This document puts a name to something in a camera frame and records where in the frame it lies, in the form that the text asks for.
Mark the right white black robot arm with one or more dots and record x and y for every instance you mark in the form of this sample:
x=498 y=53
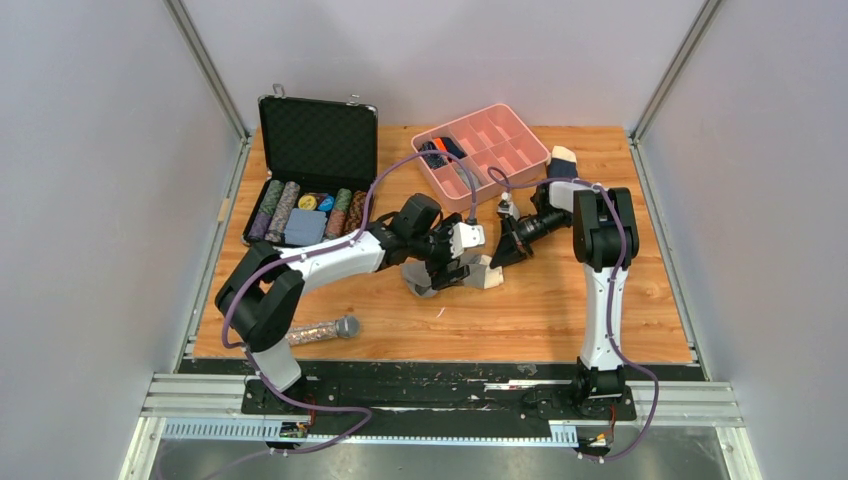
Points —
x=605 y=241

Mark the black poker chip case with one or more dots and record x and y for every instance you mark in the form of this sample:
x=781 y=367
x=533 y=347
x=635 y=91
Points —
x=321 y=145

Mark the grey underwear white waistband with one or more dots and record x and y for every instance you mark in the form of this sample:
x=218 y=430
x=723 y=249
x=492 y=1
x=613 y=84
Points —
x=470 y=270

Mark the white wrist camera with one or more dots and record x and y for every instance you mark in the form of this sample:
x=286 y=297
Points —
x=506 y=207
x=465 y=237

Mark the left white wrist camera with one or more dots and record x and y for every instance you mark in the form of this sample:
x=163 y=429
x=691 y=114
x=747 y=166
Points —
x=465 y=237

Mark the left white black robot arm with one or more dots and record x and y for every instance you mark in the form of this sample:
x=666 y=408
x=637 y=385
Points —
x=260 y=298

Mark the pink compartment organizer tray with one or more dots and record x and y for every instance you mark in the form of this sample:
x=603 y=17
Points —
x=494 y=136

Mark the glitter handle microphone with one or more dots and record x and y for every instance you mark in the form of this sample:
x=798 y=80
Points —
x=345 y=327

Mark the aluminium frame rail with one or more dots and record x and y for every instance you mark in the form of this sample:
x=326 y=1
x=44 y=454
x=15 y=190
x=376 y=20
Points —
x=241 y=408

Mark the rolled navy underwear in tray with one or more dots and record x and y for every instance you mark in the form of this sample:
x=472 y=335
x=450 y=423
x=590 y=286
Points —
x=452 y=147

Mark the navy sock cream toe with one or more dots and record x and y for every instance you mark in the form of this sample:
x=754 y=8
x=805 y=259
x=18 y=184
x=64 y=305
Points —
x=563 y=163

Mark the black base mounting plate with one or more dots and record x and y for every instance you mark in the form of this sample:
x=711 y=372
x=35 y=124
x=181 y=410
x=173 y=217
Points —
x=444 y=399

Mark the rolled dark patterned underwear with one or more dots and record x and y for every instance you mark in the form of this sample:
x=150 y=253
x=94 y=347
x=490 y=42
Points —
x=432 y=157

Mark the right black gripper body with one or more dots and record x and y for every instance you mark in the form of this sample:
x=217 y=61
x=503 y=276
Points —
x=520 y=236

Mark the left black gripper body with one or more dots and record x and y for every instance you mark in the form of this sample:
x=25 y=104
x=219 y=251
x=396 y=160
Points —
x=434 y=249

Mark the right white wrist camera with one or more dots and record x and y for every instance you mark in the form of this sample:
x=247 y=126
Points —
x=506 y=207

